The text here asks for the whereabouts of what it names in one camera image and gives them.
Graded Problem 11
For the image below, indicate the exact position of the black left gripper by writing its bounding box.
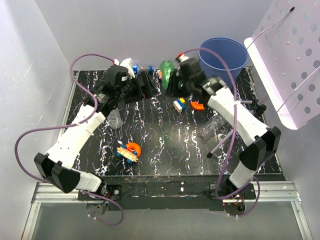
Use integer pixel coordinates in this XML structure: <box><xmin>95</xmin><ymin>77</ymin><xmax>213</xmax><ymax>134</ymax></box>
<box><xmin>116</xmin><ymin>70</ymin><xmax>158</xmax><ymax>104</ymax></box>

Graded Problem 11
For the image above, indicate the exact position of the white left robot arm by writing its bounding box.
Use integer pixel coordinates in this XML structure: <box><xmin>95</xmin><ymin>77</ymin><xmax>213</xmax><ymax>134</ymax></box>
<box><xmin>34</xmin><ymin>65</ymin><xmax>158</xmax><ymax>200</ymax></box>

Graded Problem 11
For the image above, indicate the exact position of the blue plastic bin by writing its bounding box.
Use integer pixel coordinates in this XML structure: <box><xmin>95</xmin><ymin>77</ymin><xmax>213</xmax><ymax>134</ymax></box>
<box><xmin>198</xmin><ymin>37</ymin><xmax>249</xmax><ymax>89</ymax></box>

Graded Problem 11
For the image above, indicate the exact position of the clear bottle near tripod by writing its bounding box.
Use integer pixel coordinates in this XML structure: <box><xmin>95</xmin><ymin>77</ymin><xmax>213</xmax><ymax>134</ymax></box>
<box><xmin>197</xmin><ymin>114</ymin><xmax>226</xmax><ymax>143</ymax></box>

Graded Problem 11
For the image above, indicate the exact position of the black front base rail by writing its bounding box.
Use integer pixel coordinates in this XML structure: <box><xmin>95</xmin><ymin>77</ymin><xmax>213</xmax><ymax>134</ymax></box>
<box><xmin>46</xmin><ymin>173</ymin><xmax>286</xmax><ymax>212</ymax></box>

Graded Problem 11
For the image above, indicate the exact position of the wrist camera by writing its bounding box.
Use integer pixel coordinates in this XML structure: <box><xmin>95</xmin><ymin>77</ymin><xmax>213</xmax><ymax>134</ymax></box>
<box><xmin>176</xmin><ymin>52</ymin><xmax>192</xmax><ymax>67</ymax></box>
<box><xmin>113</xmin><ymin>57</ymin><xmax>136</xmax><ymax>78</ymax></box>

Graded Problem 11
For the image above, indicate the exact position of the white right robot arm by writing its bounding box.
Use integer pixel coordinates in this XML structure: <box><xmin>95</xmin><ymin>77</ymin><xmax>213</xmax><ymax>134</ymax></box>
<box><xmin>160</xmin><ymin>55</ymin><xmax>281</xmax><ymax>199</ymax></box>

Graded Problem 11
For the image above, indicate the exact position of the small toy figure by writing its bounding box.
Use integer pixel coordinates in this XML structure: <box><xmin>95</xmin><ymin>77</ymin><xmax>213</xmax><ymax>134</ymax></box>
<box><xmin>157</xmin><ymin>69</ymin><xmax>162</xmax><ymax>80</ymax></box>

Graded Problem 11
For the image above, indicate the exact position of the clear Pepsi bottle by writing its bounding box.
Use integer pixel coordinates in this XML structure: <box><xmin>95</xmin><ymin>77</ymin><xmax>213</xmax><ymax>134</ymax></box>
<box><xmin>132</xmin><ymin>64</ymin><xmax>153</xmax><ymax>76</ymax></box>

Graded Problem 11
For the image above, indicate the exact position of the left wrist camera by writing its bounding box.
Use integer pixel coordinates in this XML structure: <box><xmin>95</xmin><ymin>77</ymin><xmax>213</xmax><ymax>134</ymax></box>
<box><xmin>113</xmin><ymin>57</ymin><xmax>136</xmax><ymax>78</ymax></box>

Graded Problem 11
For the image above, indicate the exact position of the white blue yellow block stack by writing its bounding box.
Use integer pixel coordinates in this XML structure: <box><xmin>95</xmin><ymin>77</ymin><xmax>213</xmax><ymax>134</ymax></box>
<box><xmin>173</xmin><ymin>98</ymin><xmax>186</xmax><ymax>113</ymax></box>

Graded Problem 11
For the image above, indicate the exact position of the orange curved toy piece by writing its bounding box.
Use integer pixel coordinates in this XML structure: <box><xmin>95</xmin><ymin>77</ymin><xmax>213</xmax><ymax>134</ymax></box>
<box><xmin>190</xmin><ymin>101</ymin><xmax>205</xmax><ymax>111</ymax></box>

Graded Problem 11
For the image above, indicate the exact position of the white perforated panel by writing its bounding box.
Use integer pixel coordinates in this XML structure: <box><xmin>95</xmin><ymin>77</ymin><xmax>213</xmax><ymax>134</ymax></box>
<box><xmin>244</xmin><ymin>0</ymin><xmax>320</xmax><ymax>130</ymax></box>

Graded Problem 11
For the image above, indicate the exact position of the green plastic bottle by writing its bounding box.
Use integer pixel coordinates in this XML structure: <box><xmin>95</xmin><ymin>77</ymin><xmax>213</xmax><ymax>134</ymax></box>
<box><xmin>160</xmin><ymin>60</ymin><xmax>175</xmax><ymax>90</ymax></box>

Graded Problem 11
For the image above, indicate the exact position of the orange ring toy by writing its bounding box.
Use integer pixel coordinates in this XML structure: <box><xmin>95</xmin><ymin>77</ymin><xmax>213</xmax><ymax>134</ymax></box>
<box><xmin>126</xmin><ymin>142</ymin><xmax>142</xmax><ymax>158</ymax></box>

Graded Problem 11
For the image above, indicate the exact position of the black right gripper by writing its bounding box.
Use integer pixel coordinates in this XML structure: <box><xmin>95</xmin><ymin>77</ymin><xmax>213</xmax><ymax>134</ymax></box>
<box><xmin>165</xmin><ymin>71</ymin><xmax>194</xmax><ymax>98</ymax></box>

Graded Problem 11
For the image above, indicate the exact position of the beige toy car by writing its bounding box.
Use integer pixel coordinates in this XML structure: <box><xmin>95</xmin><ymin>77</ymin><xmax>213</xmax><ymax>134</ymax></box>
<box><xmin>116</xmin><ymin>145</ymin><xmax>139</xmax><ymax>164</ymax></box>

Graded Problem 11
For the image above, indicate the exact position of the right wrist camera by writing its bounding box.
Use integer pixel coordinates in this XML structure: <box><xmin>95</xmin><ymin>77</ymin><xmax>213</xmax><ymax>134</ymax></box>
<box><xmin>176</xmin><ymin>52</ymin><xmax>192</xmax><ymax>67</ymax></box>

